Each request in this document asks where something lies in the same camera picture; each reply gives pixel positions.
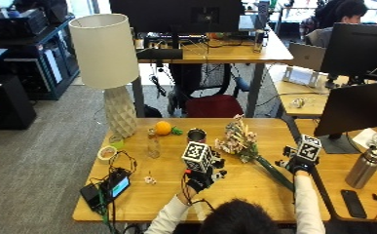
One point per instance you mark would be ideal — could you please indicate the person's left hand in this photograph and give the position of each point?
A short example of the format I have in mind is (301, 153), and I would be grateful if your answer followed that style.
(201, 180)

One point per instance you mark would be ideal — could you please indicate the person's right hand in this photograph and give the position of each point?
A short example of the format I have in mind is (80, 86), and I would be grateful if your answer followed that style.
(300, 165)

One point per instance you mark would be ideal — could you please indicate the white marker cube left glove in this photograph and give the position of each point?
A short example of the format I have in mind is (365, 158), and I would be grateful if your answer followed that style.
(197, 156)

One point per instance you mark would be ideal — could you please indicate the white marker cube glove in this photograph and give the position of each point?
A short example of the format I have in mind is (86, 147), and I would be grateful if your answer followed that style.
(197, 156)
(309, 148)

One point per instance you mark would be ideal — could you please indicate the white marker cube right glove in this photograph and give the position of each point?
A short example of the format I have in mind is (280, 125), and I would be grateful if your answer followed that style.
(309, 148)

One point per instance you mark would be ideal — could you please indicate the pink flower bouquet green stem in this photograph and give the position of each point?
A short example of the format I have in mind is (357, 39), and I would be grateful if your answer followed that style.
(240, 139)

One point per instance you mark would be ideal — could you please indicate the dark metal cup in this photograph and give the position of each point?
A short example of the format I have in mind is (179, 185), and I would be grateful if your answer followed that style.
(197, 135)

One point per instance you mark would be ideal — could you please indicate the small green toy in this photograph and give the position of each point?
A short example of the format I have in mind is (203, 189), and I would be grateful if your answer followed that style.
(177, 131)

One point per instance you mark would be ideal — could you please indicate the clear glass bottle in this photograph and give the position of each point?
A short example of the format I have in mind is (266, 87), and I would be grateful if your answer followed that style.
(153, 145)

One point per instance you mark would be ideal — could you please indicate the small fallen flower piece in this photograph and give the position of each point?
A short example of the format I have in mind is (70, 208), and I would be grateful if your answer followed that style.
(151, 180)

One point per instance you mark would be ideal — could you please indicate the orange fruit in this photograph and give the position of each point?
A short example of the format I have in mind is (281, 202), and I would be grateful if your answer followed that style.
(163, 128)

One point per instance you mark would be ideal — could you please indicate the person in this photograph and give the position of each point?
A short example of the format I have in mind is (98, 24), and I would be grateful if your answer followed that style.
(240, 217)
(331, 22)

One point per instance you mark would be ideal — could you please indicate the red office chair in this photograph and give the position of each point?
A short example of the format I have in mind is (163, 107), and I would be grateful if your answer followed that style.
(215, 105)

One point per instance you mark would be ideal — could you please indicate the stainless steel water bottle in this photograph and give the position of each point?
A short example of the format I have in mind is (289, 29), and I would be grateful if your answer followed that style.
(365, 169)

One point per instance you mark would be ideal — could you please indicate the white paper sheet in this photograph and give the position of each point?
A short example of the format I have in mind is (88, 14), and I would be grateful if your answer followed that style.
(370, 138)

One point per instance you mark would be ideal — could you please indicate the black smartphone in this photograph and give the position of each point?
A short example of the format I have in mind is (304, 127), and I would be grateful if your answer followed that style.
(354, 203)

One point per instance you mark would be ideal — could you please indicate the large black monitor on stand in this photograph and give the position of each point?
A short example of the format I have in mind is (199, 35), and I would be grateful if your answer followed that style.
(357, 107)

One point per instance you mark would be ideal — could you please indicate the small black plug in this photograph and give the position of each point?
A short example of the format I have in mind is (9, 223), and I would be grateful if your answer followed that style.
(375, 196)

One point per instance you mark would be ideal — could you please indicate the black device with lit screen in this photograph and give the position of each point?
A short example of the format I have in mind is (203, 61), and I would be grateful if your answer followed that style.
(119, 186)

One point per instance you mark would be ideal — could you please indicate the roll of tape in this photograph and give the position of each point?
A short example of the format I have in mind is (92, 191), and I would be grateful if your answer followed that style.
(107, 153)

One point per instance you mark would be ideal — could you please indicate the small black box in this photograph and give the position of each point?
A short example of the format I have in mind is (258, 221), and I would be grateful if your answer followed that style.
(91, 196)

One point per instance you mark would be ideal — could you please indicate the silver laptop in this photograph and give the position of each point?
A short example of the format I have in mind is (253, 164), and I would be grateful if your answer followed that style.
(308, 56)

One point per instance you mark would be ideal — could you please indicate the wooden desk with metal legs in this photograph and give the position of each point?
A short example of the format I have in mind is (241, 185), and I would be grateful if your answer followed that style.
(240, 52)

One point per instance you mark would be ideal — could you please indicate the black monitor behind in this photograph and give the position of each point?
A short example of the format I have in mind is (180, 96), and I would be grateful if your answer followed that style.
(361, 52)

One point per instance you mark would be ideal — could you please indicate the white table lamp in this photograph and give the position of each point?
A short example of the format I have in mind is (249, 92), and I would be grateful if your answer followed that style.
(106, 55)

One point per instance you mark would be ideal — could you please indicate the black monitor on wooden desk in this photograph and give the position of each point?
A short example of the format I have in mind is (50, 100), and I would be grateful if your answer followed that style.
(175, 14)

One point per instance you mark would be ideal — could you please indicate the black cabinet box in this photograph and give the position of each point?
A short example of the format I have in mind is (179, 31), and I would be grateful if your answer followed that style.
(5, 102)

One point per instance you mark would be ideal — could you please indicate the black shelf unit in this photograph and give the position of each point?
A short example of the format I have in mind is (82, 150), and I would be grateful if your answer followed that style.
(32, 55)

